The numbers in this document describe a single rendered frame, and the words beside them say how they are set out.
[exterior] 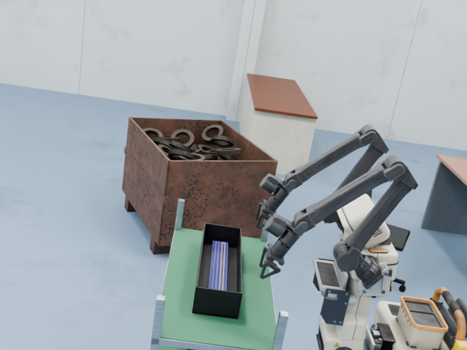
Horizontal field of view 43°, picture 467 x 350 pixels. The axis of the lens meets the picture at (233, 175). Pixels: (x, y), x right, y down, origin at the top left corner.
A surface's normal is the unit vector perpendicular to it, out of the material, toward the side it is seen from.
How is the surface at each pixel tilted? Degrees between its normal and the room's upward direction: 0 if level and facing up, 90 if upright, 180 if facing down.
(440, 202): 90
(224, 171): 90
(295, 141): 90
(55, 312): 0
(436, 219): 90
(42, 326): 0
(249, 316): 0
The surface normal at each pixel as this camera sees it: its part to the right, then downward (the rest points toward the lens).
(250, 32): 0.02, 0.34
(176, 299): 0.15, -0.93
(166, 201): 0.41, 0.37
